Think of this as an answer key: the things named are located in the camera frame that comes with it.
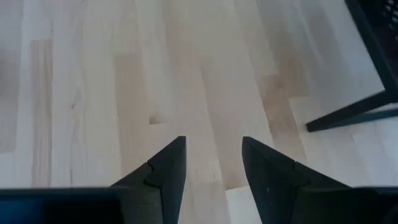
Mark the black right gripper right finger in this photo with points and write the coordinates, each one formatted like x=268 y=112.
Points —
x=273 y=186

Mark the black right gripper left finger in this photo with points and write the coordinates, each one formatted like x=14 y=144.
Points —
x=164 y=186

